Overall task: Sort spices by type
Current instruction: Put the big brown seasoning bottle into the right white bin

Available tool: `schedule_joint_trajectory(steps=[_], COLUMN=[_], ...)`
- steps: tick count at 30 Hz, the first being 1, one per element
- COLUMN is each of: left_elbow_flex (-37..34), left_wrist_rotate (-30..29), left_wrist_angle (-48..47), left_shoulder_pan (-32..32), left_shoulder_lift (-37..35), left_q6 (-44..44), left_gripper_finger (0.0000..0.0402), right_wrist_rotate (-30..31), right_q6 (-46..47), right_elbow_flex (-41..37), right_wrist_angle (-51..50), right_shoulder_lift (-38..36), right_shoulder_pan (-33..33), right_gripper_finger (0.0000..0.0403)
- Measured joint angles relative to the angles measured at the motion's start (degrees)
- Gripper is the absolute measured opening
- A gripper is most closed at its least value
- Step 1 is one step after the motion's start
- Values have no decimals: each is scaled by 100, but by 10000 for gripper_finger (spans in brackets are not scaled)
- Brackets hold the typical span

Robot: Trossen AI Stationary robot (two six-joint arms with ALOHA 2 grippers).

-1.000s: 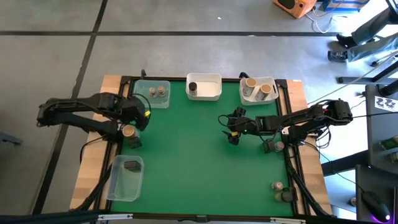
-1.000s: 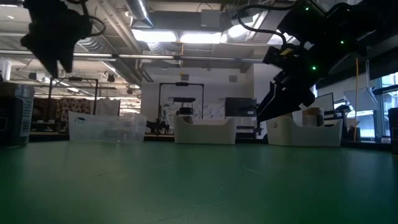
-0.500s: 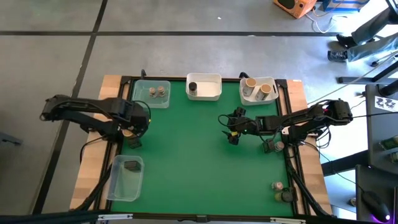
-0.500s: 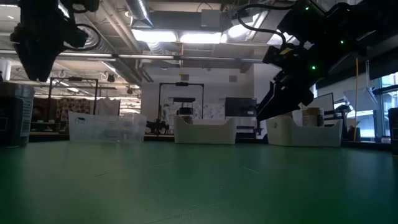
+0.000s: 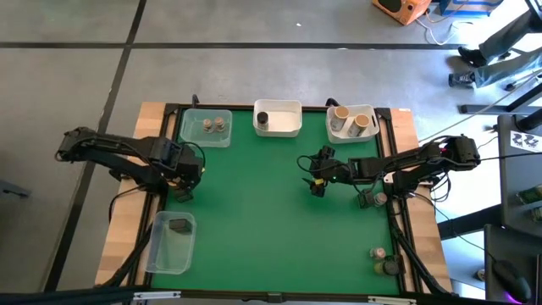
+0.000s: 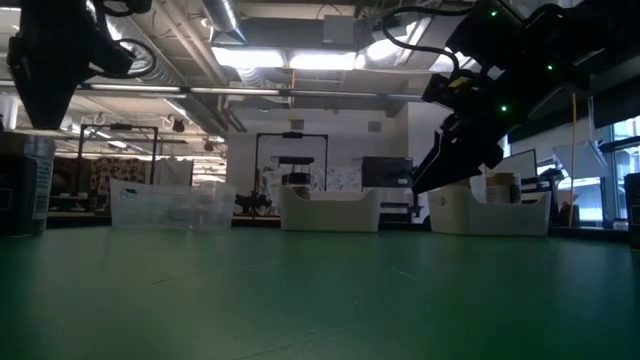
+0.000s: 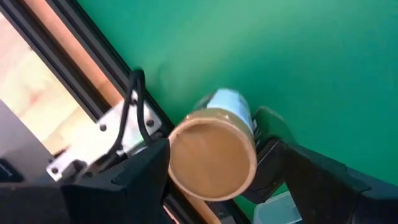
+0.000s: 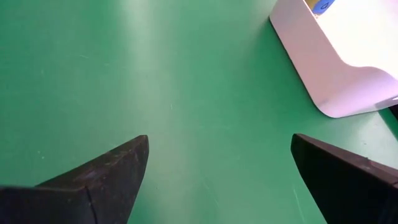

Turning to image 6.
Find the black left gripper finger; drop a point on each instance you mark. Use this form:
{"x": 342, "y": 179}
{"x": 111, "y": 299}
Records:
{"x": 47, "y": 105}

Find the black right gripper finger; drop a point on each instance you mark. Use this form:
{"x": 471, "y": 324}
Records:
{"x": 434, "y": 147}
{"x": 460, "y": 165}

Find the glass jar gold lid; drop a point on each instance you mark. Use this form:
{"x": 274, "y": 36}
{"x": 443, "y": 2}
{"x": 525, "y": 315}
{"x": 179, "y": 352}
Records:
{"x": 502, "y": 187}

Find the dark green pepper tin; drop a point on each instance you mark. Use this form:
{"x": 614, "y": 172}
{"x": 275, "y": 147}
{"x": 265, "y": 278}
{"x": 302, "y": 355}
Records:
{"x": 20, "y": 200}
{"x": 634, "y": 210}

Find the herb jar black lid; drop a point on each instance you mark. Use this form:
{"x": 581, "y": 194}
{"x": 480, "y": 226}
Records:
{"x": 298, "y": 179}

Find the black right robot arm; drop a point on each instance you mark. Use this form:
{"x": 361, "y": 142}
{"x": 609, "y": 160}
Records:
{"x": 575, "y": 40}

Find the black monitor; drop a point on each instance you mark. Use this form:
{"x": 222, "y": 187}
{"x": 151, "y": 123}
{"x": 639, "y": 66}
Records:
{"x": 387, "y": 172}

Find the white plastic bin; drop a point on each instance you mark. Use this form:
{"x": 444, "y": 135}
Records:
{"x": 480, "y": 217}
{"x": 327, "y": 212}

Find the white screen monitor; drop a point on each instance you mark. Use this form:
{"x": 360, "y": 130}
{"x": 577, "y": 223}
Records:
{"x": 520, "y": 165}

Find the dark overhead beam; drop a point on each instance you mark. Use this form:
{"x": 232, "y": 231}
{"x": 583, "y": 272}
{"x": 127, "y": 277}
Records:
{"x": 550, "y": 127}

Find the black desk equipment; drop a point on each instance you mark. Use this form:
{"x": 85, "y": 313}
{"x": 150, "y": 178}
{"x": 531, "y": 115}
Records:
{"x": 542, "y": 180}

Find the patterned cloth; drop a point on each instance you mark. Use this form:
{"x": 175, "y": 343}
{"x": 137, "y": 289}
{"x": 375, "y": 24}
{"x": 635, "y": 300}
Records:
{"x": 117, "y": 175}

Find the white sheet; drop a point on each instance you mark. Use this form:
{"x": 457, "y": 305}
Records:
{"x": 580, "y": 160}

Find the long silver ceiling pipe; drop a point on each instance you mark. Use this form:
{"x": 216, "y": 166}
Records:
{"x": 325, "y": 94}

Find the bright ceiling light panel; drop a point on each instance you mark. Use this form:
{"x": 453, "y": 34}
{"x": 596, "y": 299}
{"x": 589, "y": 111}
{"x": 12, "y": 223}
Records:
{"x": 247, "y": 57}
{"x": 322, "y": 61}

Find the white cloth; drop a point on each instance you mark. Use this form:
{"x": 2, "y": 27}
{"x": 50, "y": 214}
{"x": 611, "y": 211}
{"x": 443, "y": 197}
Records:
{"x": 172, "y": 172}

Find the grey ceiling box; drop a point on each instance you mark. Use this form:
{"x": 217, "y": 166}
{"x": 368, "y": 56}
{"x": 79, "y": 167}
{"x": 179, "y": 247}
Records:
{"x": 339, "y": 29}

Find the clear plastic bin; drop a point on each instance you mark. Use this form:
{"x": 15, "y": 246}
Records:
{"x": 172, "y": 205}

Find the glass window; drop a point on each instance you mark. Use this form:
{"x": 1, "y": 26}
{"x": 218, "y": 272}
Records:
{"x": 625, "y": 165}

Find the grey wall vent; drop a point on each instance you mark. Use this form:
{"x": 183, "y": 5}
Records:
{"x": 296, "y": 124}
{"x": 374, "y": 126}

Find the black metal frame stand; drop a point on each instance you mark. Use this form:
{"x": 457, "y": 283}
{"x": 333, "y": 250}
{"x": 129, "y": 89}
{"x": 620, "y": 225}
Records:
{"x": 121, "y": 126}
{"x": 292, "y": 135}

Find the large rectangular metal duct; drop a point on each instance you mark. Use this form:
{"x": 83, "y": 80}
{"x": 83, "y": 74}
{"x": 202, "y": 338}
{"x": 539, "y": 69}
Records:
{"x": 400, "y": 45}

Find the corrugated silver duct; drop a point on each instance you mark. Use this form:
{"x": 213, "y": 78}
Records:
{"x": 160, "y": 65}

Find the black hanging camera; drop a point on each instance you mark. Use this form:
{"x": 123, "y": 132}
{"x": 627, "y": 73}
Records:
{"x": 178, "y": 125}

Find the smooth silver round duct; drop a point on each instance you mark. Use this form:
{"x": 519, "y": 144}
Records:
{"x": 225, "y": 17}

